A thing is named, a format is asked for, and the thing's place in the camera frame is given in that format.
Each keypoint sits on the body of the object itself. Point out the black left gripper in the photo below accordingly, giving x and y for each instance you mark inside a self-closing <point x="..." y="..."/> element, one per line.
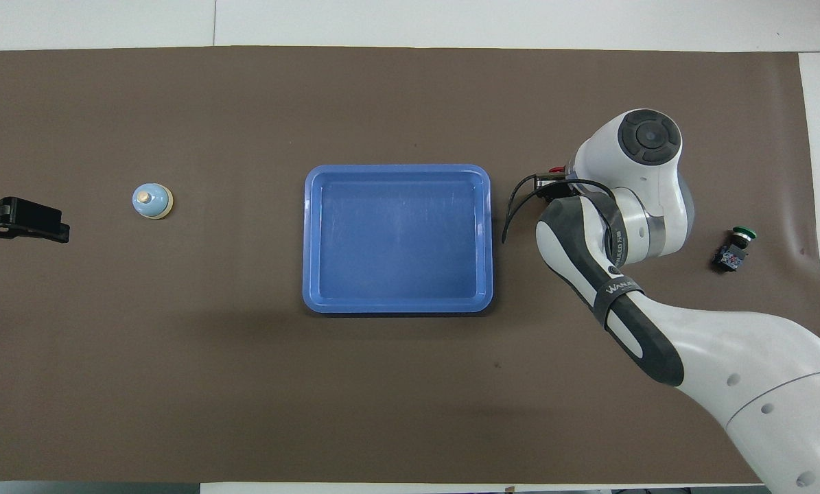
<point x="29" y="211"/>

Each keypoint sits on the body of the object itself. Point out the light blue desk bell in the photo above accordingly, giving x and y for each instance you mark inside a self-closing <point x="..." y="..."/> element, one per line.
<point x="152" y="202"/>

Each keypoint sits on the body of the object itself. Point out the blue plastic tray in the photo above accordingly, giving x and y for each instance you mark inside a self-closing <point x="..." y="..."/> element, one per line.
<point x="397" y="239"/>

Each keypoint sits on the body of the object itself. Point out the brown table mat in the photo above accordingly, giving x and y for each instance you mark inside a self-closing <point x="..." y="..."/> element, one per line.
<point x="245" y="384"/>

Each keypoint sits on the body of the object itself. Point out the green push button switch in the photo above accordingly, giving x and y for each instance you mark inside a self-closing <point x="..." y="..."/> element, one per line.
<point x="733" y="252"/>

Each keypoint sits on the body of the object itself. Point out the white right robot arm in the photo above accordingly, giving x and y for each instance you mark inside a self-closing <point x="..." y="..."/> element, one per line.
<point x="725" y="343"/>

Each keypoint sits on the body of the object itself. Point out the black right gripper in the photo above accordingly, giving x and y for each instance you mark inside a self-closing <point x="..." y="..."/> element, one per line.
<point x="554" y="186"/>

